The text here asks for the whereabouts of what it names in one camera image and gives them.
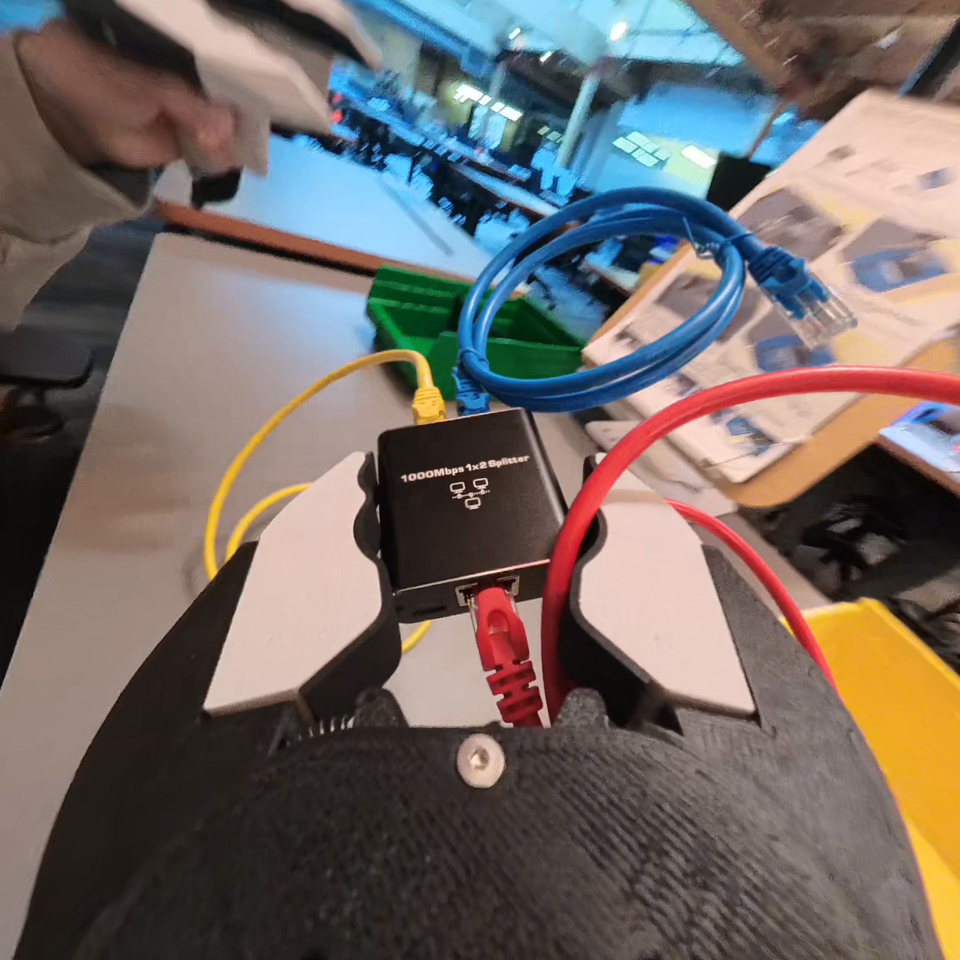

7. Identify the instruction sheet on clipboard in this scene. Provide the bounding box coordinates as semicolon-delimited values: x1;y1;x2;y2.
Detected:
600;240;960;511

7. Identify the green storage bin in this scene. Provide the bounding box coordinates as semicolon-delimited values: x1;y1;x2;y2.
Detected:
365;264;588;381

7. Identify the grey wood-edged table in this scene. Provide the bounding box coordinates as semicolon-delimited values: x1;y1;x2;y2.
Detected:
153;133;496;285

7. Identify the black ethernet splitter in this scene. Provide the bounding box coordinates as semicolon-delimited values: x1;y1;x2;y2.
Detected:
377;408;570;624

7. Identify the large yellow storage bin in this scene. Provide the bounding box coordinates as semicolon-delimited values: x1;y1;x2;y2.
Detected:
780;597;960;960

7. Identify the blue ethernet cable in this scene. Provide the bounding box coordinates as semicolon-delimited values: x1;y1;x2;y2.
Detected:
453;187;858;419

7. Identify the black monitor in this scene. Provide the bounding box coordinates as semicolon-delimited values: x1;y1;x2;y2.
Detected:
705;152;774;213

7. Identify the person's left hand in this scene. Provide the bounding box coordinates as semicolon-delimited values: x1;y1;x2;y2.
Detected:
18;22;243;172

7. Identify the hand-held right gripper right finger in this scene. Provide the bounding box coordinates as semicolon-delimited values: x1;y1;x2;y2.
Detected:
562;452;759;725

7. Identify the printed instruction sheet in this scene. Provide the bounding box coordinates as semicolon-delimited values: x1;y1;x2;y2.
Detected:
581;88;960;485

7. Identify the yellow ethernet cable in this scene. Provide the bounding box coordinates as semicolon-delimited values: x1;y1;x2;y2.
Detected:
204;348;449;655

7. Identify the white board stand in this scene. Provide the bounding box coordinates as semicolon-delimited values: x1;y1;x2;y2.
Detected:
585;418;725;500

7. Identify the red ethernet cable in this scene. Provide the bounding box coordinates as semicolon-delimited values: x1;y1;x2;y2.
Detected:
466;366;960;729

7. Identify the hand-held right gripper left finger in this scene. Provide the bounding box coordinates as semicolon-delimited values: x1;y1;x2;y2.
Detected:
202;452;402;715

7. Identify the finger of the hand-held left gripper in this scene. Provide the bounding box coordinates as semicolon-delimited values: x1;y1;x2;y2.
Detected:
196;26;333;140
277;0;385;70

